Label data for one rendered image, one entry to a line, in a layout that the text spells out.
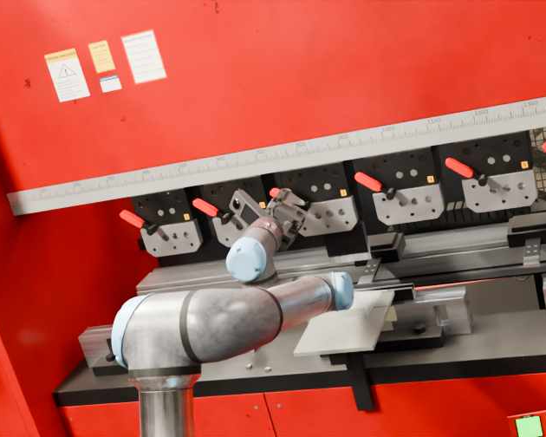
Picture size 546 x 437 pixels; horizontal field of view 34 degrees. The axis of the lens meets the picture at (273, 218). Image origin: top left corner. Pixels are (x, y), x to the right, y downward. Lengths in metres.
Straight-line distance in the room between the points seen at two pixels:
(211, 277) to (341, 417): 0.62
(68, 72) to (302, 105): 0.58
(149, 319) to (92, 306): 1.25
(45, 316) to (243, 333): 1.17
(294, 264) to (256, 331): 1.09
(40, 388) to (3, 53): 0.86
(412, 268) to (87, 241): 0.96
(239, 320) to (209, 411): 0.93
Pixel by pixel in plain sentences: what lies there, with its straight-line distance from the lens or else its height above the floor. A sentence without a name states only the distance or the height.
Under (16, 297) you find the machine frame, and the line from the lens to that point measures 2.36.
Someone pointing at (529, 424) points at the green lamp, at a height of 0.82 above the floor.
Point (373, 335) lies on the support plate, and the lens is 1.92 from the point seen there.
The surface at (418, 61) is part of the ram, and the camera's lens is 1.89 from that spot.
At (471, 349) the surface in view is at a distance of 2.05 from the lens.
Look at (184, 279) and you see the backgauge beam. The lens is 2.58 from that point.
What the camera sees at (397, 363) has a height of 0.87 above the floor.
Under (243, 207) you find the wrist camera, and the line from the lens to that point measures 1.89.
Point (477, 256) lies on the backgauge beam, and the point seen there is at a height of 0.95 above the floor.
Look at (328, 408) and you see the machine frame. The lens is 2.15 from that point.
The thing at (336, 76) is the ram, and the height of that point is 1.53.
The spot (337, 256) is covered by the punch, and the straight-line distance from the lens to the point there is 2.11.
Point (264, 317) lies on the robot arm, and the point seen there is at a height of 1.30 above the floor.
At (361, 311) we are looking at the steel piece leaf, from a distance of 2.01.
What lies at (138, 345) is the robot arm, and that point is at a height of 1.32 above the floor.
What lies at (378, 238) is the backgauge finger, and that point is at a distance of 2.34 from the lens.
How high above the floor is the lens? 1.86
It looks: 18 degrees down
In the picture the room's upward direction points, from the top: 15 degrees counter-clockwise
